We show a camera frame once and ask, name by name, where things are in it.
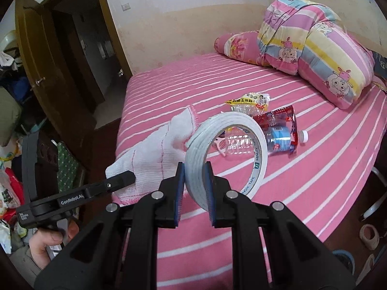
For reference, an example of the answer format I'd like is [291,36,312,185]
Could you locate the white double-sided tape roll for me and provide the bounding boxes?
[184,111,269,213]

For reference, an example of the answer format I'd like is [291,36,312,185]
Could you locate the pink striped bed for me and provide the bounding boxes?
[115,54,386,289]

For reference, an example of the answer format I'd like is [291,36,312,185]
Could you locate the clear plastic water bottle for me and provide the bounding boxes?
[213,126,298,157]

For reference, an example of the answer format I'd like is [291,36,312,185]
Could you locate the colourful cartoon folded quilt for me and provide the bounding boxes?
[257,0,375,109]

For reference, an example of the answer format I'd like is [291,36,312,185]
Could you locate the red snack wrapper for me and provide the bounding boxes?
[253,105,298,154]

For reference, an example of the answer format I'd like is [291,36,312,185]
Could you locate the yellow snack wrapper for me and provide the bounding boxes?
[226,92,270,115]

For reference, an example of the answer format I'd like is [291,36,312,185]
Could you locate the brown wooden door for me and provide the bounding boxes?
[15,0,96,168]

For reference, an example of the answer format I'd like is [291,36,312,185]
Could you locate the white wall switch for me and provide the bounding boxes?
[121,3,131,11]

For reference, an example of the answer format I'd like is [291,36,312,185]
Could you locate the white cotton towel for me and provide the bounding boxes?
[106,107,198,206]

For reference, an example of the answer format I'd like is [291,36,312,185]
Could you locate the person's left hand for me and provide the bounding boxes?
[29,228,64,269]

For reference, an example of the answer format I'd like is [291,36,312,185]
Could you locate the grey jacket sleeve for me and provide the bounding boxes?
[9,246,42,285]

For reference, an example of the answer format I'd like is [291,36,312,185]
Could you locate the pink floral pillow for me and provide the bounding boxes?
[214,31,269,66]

